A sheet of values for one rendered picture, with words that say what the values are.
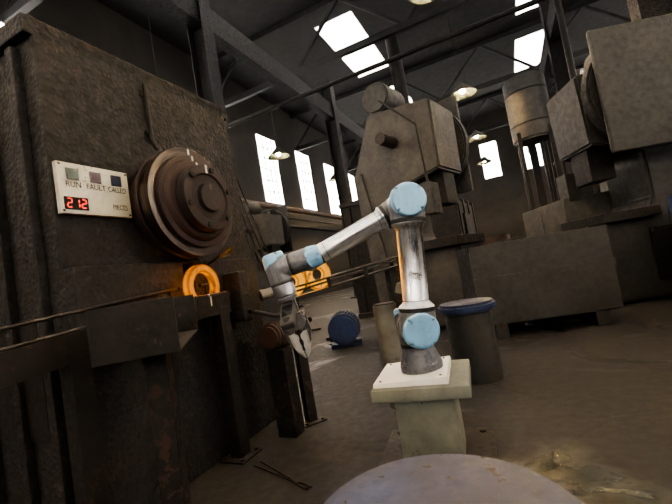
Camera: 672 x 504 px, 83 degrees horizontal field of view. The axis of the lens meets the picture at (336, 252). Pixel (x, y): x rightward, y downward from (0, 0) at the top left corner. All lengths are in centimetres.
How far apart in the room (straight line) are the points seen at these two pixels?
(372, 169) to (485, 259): 171
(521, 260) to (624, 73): 191
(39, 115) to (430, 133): 319
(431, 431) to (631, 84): 356
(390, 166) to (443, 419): 314
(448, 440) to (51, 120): 172
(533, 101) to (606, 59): 589
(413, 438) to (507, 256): 206
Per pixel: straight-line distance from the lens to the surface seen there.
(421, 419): 143
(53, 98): 173
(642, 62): 444
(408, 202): 124
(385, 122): 429
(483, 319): 223
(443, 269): 388
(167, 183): 164
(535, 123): 998
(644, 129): 424
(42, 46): 182
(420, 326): 123
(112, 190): 169
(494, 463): 60
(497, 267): 322
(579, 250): 340
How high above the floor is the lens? 71
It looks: 3 degrees up
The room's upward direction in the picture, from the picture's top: 10 degrees counter-clockwise
